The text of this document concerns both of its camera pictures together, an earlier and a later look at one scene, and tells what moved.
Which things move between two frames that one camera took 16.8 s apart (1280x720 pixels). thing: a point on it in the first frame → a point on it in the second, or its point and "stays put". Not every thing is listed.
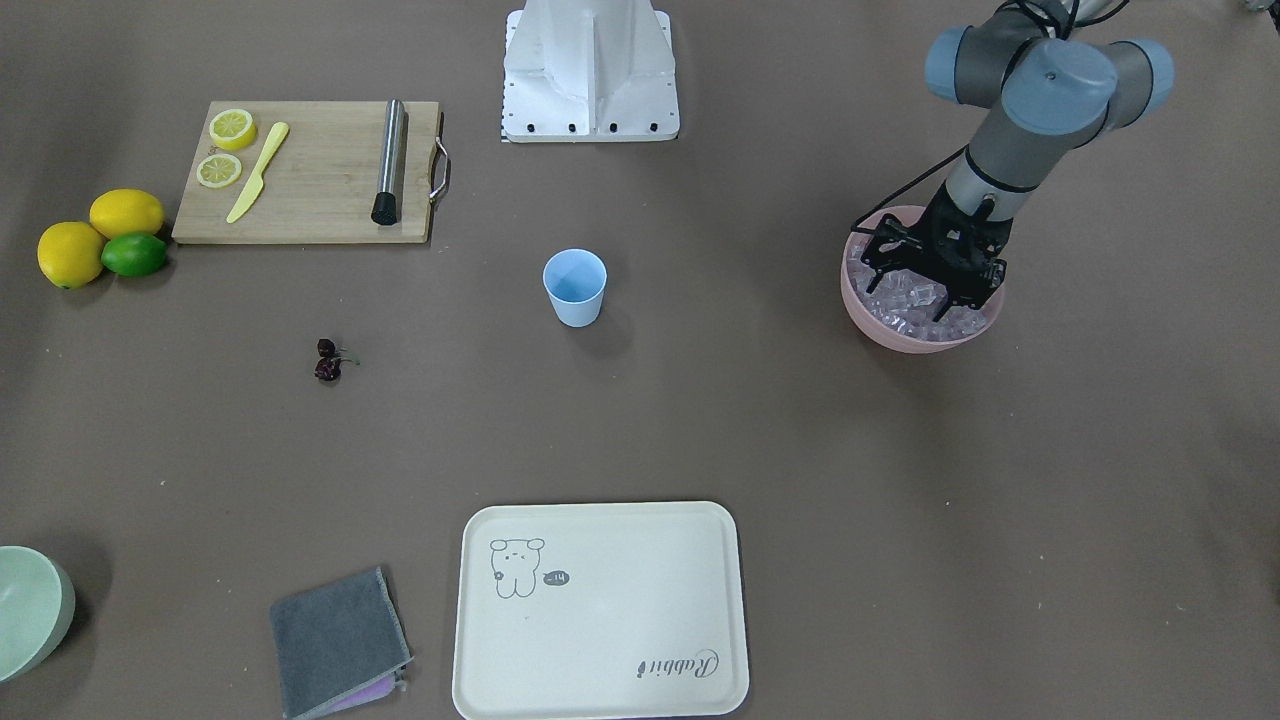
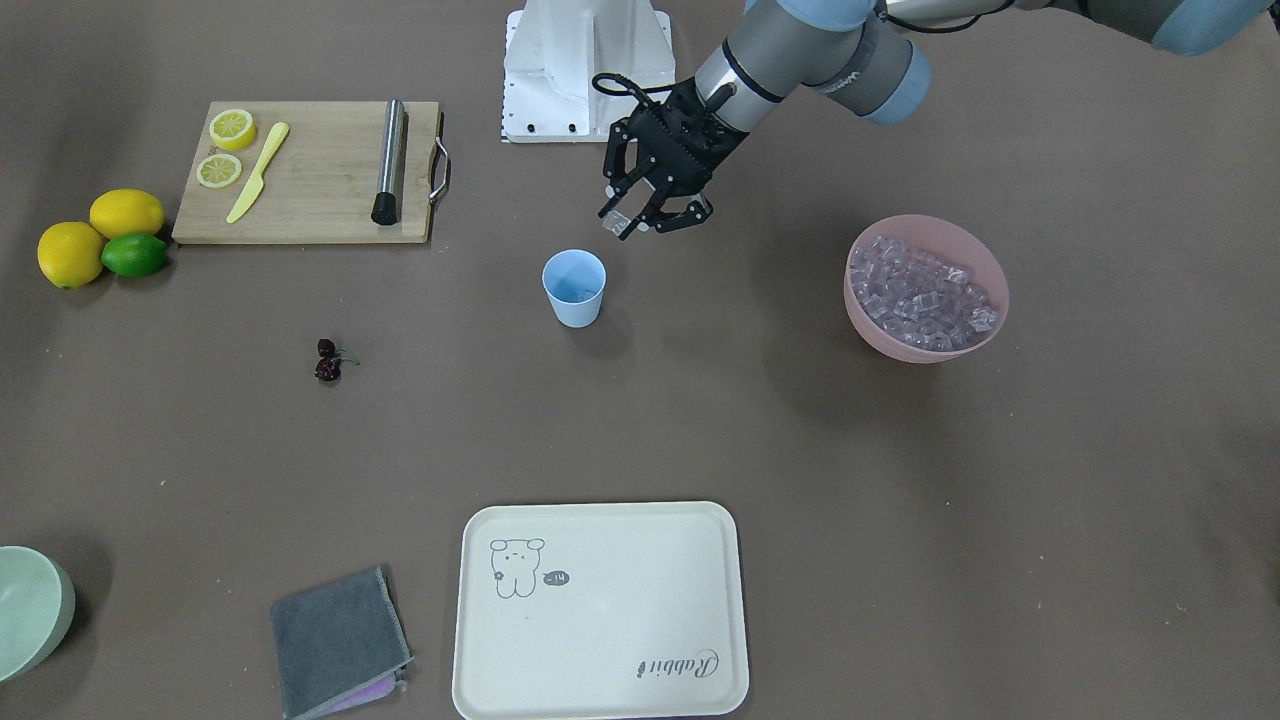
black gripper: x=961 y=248 → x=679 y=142
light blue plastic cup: x=575 y=280 stays put
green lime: x=134 y=254 stays put
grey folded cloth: x=338 y=645 stays put
